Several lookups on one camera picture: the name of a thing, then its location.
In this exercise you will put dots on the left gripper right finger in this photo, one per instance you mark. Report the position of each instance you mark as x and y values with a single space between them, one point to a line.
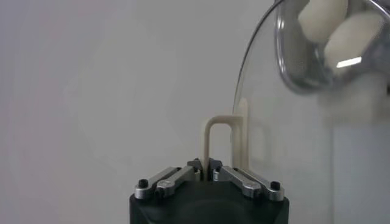
243 181

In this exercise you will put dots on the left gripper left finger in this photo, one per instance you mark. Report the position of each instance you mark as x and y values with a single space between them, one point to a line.
170 179

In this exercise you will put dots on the white steamed baozi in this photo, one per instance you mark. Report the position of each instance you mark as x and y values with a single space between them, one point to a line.
323 21
350 39

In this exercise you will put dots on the perforated steel steamer basket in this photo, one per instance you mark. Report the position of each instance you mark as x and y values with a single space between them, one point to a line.
292 70

